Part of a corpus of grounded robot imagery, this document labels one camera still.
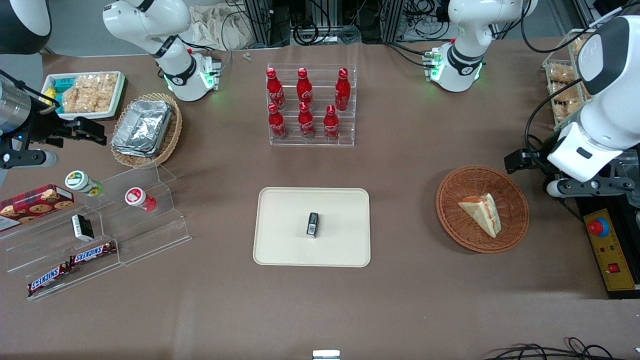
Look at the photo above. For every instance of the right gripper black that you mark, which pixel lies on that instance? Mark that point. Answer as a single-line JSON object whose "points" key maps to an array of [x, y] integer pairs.
{"points": [[44, 129]]}

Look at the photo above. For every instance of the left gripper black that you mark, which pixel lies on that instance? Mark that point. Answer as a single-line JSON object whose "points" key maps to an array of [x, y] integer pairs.
{"points": [[520, 159]]}

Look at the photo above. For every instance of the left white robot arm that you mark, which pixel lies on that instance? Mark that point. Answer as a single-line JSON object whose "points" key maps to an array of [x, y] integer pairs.
{"points": [[610, 110]]}

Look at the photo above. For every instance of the white rectangular snack tray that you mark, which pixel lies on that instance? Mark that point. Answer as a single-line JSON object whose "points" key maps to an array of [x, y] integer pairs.
{"points": [[80, 116]]}

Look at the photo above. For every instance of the triangular wrapped sandwich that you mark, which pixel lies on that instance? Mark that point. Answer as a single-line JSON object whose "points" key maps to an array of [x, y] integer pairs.
{"points": [[482, 212]]}

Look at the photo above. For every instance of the oval light wicker basket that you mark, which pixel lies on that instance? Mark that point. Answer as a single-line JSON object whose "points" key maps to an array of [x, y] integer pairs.
{"points": [[170, 137]]}

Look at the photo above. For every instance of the round brown wicker basket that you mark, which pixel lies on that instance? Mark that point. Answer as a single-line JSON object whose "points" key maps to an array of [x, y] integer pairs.
{"points": [[452, 210]]}

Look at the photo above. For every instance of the cream plastic tray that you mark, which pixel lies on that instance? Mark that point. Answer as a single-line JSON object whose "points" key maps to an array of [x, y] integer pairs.
{"points": [[290, 235]]}

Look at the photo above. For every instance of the rice cracker pack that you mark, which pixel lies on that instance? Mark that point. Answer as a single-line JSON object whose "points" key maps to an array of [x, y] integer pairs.
{"points": [[77, 100], [102, 90]]}

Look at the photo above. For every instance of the stack of foil trays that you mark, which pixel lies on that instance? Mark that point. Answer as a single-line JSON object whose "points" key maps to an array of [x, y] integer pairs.
{"points": [[142, 127]]}

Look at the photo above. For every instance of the green sunflower yogurt cup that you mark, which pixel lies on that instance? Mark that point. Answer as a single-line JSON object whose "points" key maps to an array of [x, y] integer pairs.
{"points": [[80, 182]]}

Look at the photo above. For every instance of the teal snack pack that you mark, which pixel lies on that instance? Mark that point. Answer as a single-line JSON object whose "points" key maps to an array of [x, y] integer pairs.
{"points": [[64, 85]]}

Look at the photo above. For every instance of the yellow snack pack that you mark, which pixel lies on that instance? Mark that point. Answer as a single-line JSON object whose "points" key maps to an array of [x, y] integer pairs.
{"points": [[49, 96]]}

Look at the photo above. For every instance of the wrapped pastry pack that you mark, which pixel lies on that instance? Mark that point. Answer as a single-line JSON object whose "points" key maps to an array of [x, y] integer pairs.
{"points": [[567, 102], [561, 74]]}

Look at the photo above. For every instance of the red strawberry yogurt cup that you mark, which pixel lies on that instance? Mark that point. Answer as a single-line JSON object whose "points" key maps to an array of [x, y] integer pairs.
{"points": [[137, 198]]}

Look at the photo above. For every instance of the red tartan cookie box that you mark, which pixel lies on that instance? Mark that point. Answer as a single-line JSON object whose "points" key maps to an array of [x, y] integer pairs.
{"points": [[35, 205]]}

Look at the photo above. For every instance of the black and white small box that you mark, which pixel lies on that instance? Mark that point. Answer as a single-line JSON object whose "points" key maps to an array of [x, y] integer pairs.
{"points": [[82, 227]]}

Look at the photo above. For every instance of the clear acrylic stepped shelf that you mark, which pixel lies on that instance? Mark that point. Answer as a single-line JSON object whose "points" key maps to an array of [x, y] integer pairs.
{"points": [[140, 235]]}

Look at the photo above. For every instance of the snickers chocolate bar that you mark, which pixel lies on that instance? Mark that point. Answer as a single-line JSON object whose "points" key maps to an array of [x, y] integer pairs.
{"points": [[92, 253], [47, 279]]}

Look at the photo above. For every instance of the yellow emergency stop box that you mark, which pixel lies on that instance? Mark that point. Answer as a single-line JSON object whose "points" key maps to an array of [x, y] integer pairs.
{"points": [[612, 260]]}

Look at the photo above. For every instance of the beige cloth bag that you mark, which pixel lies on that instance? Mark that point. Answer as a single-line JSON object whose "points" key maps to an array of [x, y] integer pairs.
{"points": [[215, 27]]}

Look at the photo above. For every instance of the red cola bottle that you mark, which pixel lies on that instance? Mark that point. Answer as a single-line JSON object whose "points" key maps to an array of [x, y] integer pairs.
{"points": [[304, 89], [342, 90], [331, 125], [306, 122], [274, 89], [276, 124]]}

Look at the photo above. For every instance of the clear acrylic bottle rack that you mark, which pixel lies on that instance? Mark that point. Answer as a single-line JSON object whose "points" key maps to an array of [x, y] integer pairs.
{"points": [[320, 140]]}

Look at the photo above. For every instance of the small black box with barcode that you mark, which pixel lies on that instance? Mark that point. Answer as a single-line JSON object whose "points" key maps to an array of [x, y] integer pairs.
{"points": [[312, 225]]}

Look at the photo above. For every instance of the white and black device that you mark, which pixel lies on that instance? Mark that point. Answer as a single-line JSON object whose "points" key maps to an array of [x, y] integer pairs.
{"points": [[326, 355]]}

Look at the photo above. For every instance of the aluminium frame profile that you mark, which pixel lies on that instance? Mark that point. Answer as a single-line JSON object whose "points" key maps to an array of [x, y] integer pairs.
{"points": [[397, 17], [260, 20]]}

